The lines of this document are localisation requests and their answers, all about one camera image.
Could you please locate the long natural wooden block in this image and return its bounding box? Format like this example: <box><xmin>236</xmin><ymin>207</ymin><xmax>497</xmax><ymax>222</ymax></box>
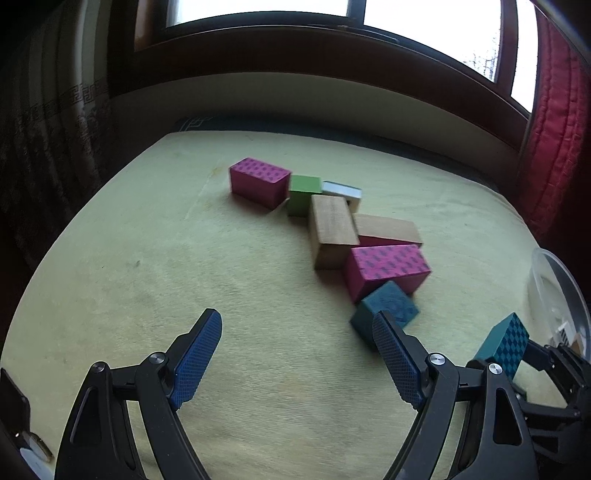
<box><xmin>308</xmin><ymin>194</ymin><xmax>361</xmax><ymax>271</ymax></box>

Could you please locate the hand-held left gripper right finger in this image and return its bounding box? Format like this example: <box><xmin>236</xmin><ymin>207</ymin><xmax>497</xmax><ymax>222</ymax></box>
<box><xmin>372</xmin><ymin>310</ymin><xmax>541</xmax><ymax>480</ymax></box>

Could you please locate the teal checkered wooden block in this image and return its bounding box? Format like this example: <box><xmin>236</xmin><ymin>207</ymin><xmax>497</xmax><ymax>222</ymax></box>
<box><xmin>472</xmin><ymin>312</ymin><xmax>530</xmax><ymax>380</ymax></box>

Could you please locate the green wooden block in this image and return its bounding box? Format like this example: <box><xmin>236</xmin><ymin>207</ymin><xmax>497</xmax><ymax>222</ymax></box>
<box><xmin>286</xmin><ymin>175</ymin><xmax>322</xmax><ymax>217</ymax></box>

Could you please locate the white round object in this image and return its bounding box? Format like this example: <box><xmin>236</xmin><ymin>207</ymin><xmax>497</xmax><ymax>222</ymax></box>
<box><xmin>18</xmin><ymin>434</ymin><xmax>56</xmax><ymax>480</ymax></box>

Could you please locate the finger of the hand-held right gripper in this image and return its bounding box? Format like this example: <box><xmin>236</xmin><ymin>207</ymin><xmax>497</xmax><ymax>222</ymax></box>
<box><xmin>524</xmin><ymin>340</ymin><xmax>591</xmax><ymax>409</ymax></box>
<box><xmin>510</xmin><ymin>382</ymin><xmax>583</xmax><ymax>462</ymax></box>

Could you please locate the brown patterned curtain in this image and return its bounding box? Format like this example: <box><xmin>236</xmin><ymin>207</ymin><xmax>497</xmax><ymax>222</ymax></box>
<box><xmin>0</xmin><ymin>0</ymin><xmax>116</xmax><ymax>324</ymax></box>

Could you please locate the white wooden block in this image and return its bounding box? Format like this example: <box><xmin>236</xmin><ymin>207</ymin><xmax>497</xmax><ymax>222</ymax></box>
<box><xmin>321</xmin><ymin>180</ymin><xmax>363</xmax><ymax>214</ymax></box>

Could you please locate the teal wooden cube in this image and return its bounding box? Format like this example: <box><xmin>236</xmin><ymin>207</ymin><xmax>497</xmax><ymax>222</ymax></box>
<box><xmin>349</xmin><ymin>280</ymin><xmax>420</xmax><ymax>352</ymax></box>

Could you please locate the clear plastic bowl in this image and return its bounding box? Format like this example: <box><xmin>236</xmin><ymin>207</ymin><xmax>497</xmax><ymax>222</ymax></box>
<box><xmin>527</xmin><ymin>247</ymin><xmax>591</xmax><ymax>365</ymax></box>

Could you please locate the red quilted curtain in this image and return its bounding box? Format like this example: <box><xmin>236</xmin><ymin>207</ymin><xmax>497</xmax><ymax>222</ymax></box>
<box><xmin>515</xmin><ymin>4</ymin><xmax>591</xmax><ymax>250</ymax></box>

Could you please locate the dark flat object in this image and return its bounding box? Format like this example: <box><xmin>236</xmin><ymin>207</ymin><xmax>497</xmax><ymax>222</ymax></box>
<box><xmin>0</xmin><ymin>367</ymin><xmax>31</xmax><ymax>439</ymax></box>

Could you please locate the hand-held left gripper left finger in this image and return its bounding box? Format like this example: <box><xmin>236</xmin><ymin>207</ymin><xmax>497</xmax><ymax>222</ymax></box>
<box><xmin>54</xmin><ymin>308</ymin><xmax>223</xmax><ymax>480</ymax></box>

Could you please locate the wooden framed window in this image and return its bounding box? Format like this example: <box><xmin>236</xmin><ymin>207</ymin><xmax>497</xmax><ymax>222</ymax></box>
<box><xmin>134</xmin><ymin>0</ymin><xmax>541</xmax><ymax>116</ymax></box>

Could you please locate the magenta dotted wooden block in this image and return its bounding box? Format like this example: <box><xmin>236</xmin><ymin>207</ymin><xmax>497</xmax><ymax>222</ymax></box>
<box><xmin>229</xmin><ymin>157</ymin><xmax>293</xmax><ymax>211</ymax></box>
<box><xmin>342</xmin><ymin>244</ymin><xmax>432</xmax><ymax>304</ymax></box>

